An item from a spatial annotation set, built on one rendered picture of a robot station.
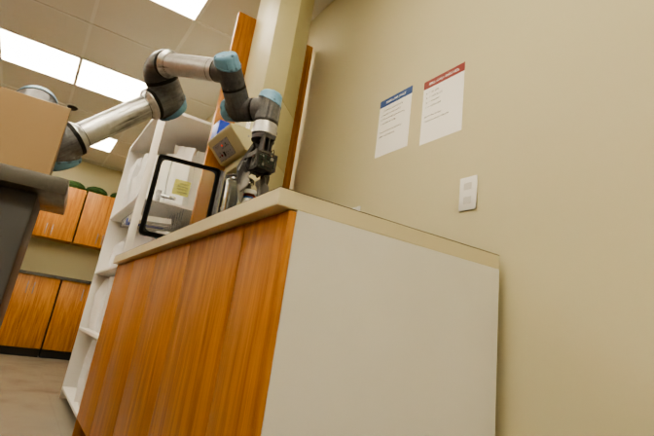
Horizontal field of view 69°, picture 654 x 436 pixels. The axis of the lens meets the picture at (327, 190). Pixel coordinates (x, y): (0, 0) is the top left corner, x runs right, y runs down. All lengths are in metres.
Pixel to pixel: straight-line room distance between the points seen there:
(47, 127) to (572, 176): 1.40
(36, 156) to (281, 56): 1.34
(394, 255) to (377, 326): 0.17
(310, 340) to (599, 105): 0.95
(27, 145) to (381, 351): 1.03
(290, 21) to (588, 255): 1.80
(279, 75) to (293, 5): 0.41
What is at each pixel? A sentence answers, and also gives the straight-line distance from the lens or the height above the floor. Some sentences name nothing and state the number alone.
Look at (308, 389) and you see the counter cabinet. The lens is 1.02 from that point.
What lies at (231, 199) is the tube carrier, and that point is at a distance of 1.70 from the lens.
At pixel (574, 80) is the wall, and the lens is 1.52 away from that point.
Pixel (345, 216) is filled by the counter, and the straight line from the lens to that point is 1.07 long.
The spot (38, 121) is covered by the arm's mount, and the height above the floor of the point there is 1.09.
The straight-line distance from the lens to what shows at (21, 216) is 1.39.
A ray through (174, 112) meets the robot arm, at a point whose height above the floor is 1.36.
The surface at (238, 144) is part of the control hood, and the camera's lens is 2.19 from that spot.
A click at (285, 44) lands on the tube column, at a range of 2.47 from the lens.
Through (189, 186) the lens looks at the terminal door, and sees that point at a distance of 2.39.
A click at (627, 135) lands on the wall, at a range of 1.37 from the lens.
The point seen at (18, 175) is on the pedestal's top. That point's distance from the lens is 1.35.
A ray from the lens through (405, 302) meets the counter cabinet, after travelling 1.16.
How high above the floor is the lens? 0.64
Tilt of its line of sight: 18 degrees up
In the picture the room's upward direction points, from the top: 8 degrees clockwise
